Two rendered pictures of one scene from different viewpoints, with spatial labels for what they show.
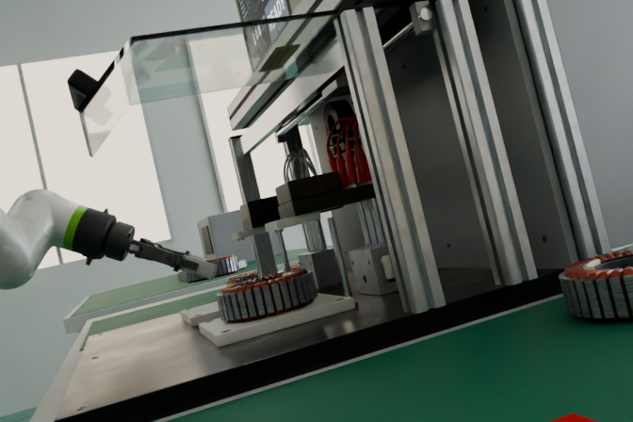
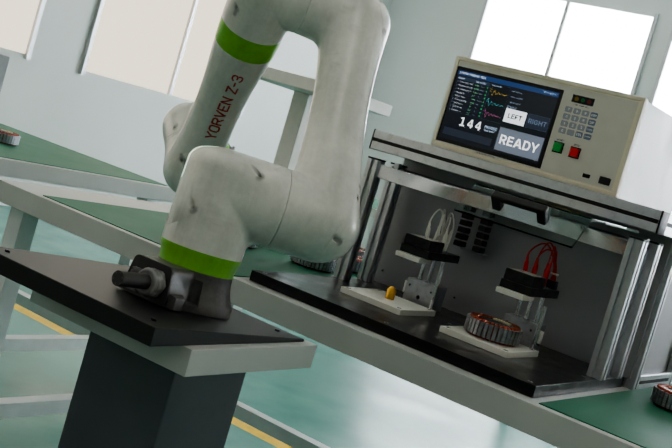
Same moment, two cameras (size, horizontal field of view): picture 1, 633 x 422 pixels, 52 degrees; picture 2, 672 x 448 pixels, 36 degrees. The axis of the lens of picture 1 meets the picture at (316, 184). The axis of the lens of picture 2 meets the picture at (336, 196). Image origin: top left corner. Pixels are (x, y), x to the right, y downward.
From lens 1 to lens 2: 176 cm
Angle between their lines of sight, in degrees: 39
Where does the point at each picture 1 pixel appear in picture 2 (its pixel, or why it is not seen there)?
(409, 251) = (609, 353)
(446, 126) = (580, 272)
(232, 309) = (496, 335)
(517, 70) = (655, 285)
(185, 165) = not seen: outside the picture
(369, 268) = (528, 333)
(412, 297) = (601, 372)
